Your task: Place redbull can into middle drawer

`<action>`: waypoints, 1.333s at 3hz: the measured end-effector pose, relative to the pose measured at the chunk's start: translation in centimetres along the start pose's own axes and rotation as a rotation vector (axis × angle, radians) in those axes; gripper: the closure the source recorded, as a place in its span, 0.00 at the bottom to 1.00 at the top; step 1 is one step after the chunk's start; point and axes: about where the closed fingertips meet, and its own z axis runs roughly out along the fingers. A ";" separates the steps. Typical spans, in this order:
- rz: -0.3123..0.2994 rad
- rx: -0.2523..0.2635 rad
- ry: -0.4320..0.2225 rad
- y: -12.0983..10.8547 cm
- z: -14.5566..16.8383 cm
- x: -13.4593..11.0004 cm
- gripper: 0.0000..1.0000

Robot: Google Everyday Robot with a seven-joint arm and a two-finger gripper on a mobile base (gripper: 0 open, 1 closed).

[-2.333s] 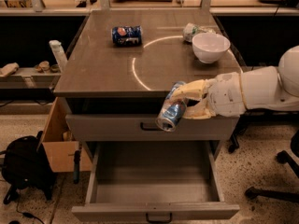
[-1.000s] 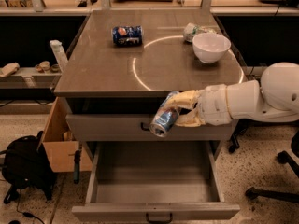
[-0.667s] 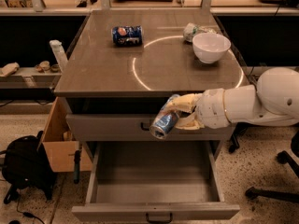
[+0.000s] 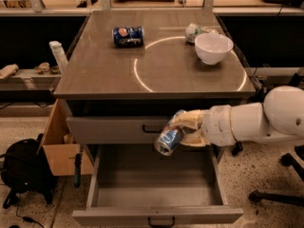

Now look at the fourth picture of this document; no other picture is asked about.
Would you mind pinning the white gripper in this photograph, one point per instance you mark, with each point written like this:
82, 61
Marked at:
218, 124

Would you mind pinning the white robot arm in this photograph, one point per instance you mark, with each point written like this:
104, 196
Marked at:
278, 119

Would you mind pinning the open middle grey drawer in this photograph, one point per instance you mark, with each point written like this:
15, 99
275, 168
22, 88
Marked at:
131, 182

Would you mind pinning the grey drawer cabinet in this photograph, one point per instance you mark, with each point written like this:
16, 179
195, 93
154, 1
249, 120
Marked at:
156, 79

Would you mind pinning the closed upper grey drawer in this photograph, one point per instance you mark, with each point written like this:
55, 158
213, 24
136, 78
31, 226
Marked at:
122, 129

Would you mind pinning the blue pepsi can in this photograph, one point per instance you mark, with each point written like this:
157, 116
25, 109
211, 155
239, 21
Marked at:
128, 37

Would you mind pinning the white bowl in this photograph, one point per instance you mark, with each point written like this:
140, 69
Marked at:
212, 48

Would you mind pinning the cardboard box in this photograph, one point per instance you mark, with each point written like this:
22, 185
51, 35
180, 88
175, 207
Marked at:
60, 147

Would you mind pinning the white plastic bottle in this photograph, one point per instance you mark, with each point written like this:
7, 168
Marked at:
59, 55

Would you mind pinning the black backpack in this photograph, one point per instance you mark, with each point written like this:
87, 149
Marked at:
25, 168

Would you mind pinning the black upper drawer handle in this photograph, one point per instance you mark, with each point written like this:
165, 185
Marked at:
151, 128

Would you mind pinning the black drawer handle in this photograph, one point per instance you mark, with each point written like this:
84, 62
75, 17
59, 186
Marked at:
151, 128
161, 223

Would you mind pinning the black middle drawer handle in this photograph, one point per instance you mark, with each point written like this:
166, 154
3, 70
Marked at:
161, 223

